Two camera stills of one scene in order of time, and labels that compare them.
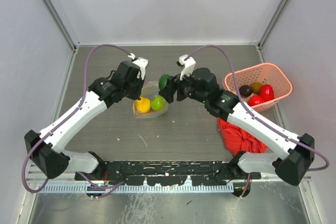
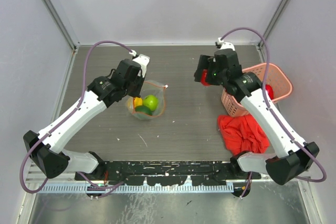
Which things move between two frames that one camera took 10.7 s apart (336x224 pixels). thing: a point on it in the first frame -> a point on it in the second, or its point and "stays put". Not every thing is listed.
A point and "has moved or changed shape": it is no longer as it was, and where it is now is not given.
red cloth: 237,141 stays put
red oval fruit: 266,92 stays put
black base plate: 169,173 stays put
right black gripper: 173,83 -> 205,62
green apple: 157,103 -> 151,102
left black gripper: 136,95 stays put
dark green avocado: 163,81 -> 144,109
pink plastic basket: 261,86 stays put
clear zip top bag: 151,104 has moved or changed shape
